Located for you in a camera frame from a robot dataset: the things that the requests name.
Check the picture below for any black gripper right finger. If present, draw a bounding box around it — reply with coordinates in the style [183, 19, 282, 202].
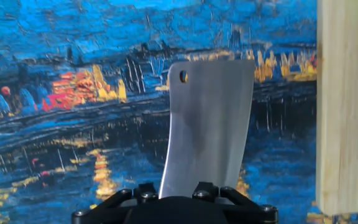
[192, 182, 279, 224]

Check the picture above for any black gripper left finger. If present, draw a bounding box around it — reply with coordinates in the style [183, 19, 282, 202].
[71, 182, 160, 224]

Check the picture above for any starry night print tablecloth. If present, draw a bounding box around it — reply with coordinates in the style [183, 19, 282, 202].
[0, 0, 358, 224]

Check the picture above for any steel cleaver knife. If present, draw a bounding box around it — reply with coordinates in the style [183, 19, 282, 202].
[158, 59, 257, 200]

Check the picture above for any bamboo cutting board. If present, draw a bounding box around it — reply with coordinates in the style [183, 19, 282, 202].
[315, 0, 358, 217]

